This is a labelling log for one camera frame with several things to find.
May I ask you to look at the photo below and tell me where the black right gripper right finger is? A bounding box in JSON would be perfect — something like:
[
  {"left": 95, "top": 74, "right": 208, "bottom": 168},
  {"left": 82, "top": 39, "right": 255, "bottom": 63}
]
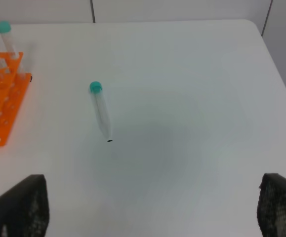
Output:
[{"left": 257, "top": 173, "right": 286, "bottom": 237}]

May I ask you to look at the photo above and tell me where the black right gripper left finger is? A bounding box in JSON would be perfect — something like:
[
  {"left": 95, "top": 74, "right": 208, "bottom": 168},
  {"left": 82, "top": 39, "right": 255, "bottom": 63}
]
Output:
[{"left": 0, "top": 174, "right": 50, "bottom": 237}]

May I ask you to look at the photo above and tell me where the clear tube teal cap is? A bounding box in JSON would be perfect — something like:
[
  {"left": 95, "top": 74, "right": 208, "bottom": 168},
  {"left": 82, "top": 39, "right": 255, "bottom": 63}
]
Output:
[{"left": 89, "top": 81, "right": 113, "bottom": 142}]

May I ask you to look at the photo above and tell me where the orange test tube rack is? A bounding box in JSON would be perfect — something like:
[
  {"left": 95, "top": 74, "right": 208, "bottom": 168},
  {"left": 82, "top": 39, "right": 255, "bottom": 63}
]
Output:
[{"left": 0, "top": 52, "right": 32, "bottom": 147}]

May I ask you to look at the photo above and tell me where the rack tube teal cap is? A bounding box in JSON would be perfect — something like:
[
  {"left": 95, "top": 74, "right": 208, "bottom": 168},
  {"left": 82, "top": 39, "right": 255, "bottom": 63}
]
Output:
[{"left": 0, "top": 21, "right": 26, "bottom": 80}]

